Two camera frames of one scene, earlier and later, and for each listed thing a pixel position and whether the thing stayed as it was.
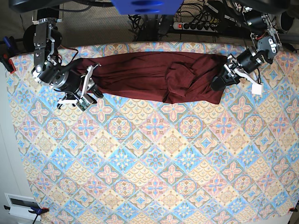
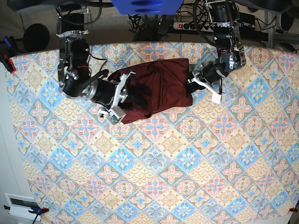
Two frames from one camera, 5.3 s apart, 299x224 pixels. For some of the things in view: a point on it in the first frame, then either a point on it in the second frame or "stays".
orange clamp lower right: x=294 y=209 stays
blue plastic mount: x=147 y=7 stays
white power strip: x=195 y=26 stays
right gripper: x=247 y=59 -> x=210 y=72
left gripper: x=65 y=79 -> x=97 y=88
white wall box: x=19 y=206 stays
